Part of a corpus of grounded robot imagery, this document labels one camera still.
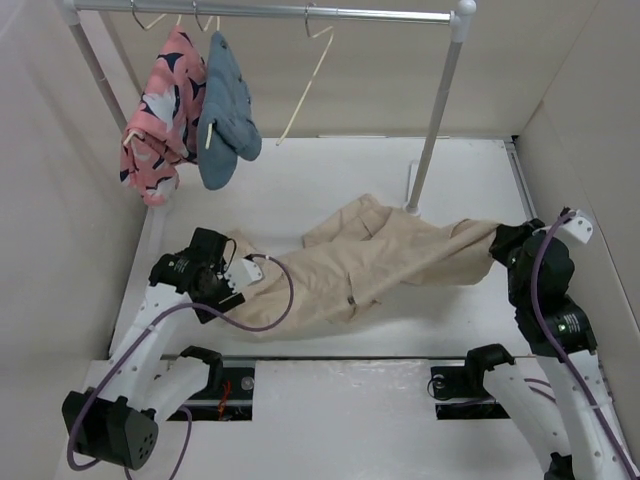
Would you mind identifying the beige trousers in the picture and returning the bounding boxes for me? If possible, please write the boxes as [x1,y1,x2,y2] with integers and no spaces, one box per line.
[229,194,499,341]

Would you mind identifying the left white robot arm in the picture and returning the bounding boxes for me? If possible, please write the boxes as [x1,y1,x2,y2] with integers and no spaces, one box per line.
[62,228,263,471]

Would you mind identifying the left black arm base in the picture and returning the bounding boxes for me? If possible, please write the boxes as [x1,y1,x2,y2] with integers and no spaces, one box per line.
[183,367,255,422]

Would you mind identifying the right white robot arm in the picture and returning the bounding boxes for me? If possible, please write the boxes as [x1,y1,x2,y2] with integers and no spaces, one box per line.
[462,208,639,479]

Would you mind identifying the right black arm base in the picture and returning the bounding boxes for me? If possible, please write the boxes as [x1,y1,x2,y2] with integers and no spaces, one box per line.
[427,365,509,421]

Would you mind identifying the wooden hanger under denim shorts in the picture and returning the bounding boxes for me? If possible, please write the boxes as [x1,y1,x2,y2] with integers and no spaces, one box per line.
[192,0,220,151]

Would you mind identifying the wooden hanger under pink shorts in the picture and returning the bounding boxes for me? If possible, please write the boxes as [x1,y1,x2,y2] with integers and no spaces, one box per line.
[123,1,186,146]

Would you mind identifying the empty wooden hanger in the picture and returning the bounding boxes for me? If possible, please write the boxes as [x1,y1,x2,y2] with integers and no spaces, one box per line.
[275,2,335,146]

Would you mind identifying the pink floral shorts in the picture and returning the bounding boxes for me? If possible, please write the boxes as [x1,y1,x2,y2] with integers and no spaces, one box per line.
[120,26,206,207]

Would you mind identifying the blue denim shorts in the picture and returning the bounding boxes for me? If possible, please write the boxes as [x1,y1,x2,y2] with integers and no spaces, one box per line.
[197,31,262,191]

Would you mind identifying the metal clothes rack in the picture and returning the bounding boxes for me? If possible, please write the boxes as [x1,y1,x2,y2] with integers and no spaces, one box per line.
[55,1,477,216]

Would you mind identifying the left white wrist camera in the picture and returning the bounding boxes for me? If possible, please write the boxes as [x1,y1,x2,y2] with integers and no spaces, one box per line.
[223,258,264,293]

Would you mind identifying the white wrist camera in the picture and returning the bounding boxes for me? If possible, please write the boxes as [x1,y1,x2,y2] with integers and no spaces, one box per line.
[555,209,594,248]
[223,258,264,293]

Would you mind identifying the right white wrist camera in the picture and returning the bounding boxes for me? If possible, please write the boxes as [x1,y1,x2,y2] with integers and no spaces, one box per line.
[555,209,594,248]

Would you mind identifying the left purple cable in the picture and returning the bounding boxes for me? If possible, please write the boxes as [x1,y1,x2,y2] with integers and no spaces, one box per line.
[65,253,296,480]

